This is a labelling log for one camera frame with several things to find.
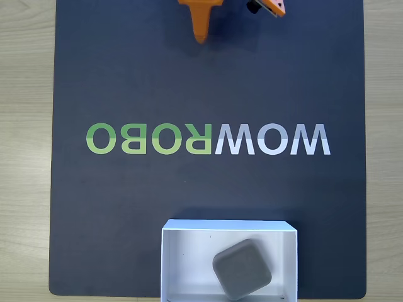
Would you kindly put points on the grey square usb device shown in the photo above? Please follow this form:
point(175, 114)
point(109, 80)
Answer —
point(242, 269)

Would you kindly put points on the white cardboard box bin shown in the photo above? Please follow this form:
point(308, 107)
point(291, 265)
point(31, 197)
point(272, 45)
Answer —
point(185, 267)

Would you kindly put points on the dark mat with WOWROBO logo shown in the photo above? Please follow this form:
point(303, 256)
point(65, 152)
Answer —
point(126, 195)

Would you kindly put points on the orange wrist camera box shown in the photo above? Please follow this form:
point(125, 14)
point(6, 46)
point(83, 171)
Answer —
point(274, 6)

